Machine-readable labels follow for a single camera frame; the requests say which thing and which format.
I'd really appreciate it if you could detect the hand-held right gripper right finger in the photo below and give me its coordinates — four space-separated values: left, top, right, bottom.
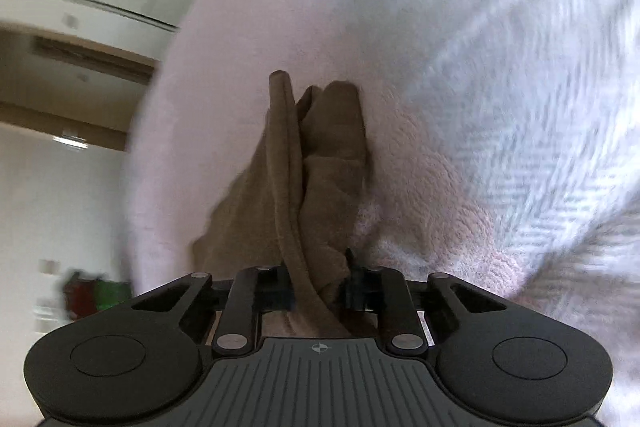
342 249 508 354

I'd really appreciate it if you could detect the pale striped bed blanket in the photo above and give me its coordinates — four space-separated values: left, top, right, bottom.
122 0 640 408

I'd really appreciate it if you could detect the brown door frame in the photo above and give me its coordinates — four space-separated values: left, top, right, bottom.
0 21 157 152

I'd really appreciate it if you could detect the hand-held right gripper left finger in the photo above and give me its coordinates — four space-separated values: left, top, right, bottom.
131 264 296 358

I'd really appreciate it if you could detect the brown sweater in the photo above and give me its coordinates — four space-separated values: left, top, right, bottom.
192 71 376 340

